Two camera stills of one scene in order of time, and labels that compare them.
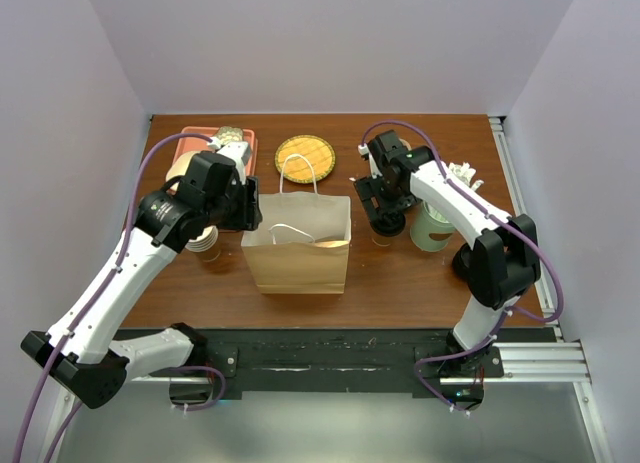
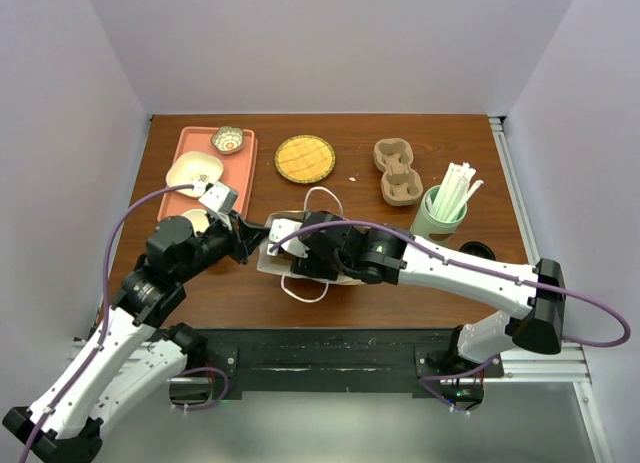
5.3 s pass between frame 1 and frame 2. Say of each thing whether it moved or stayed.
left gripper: moved
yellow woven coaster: stayed
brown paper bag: moved
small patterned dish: stayed
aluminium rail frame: stayed
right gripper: moved
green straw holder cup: stayed
